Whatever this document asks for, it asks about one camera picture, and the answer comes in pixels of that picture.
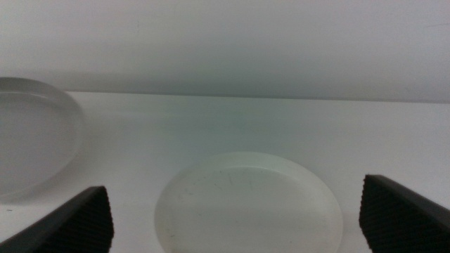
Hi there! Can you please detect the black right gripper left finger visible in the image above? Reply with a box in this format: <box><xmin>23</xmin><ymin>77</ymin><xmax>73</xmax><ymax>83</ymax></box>
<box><xmin>0</xmin><ymin>186</ymin><xmax>115</xmax><ymax>253</ymax></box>

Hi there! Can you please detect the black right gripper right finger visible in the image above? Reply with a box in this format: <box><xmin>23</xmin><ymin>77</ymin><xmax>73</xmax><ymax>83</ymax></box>
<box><xmin>359</xmin><ymin>174</ymin><xmax>450</xmax><ymax>253</ymax></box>

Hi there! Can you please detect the grey shallow bowl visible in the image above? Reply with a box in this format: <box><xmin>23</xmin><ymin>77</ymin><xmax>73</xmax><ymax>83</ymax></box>
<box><xmin>0</xmin><ymin>77</ymin><xmax>85</xmax><ymax>205</ymax></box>

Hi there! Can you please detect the white shallow bowl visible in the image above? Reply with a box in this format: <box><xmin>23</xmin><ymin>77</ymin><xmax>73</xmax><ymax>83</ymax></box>
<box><xmin>153</xmin><ymin>151</ymin><xmax>345</xmax><ymax>253</ymax></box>

